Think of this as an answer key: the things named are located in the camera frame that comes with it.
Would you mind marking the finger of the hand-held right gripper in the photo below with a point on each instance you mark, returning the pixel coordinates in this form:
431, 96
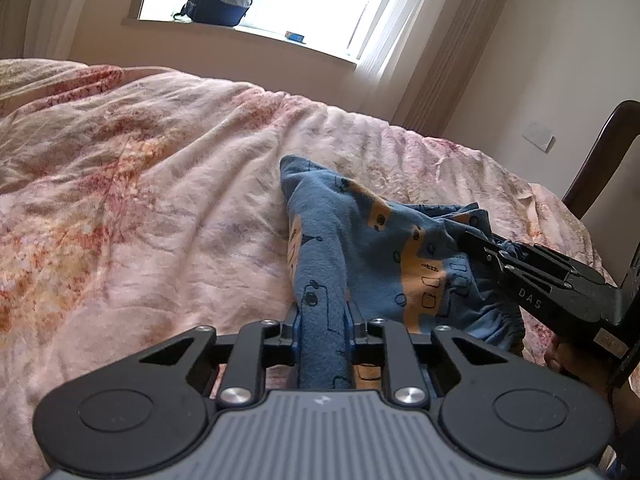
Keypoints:
550, 260
477, 242

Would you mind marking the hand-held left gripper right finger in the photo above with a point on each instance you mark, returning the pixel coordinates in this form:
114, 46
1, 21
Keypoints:
349, 332

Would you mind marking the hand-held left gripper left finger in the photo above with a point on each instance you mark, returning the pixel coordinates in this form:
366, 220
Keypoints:
297, 332

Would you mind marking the blue orange-printed pants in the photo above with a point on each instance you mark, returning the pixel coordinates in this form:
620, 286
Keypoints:
325, 220

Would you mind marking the person's right hand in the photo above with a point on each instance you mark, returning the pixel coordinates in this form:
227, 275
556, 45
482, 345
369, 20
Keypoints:
556, 357

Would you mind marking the beige padded headboard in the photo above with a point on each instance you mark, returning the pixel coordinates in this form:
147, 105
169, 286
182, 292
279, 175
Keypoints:
612, 210

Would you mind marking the pink floral blanket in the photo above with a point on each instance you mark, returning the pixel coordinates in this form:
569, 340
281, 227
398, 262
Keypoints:
150, 185

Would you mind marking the beige pleated curtain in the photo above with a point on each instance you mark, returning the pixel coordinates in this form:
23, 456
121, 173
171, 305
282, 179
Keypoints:
440, 35

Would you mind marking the small blue box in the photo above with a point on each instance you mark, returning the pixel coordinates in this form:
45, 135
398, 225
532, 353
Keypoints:
295, 36

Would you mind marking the white wall switch plate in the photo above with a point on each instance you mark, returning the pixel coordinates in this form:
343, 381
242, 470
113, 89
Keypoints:
538, 135

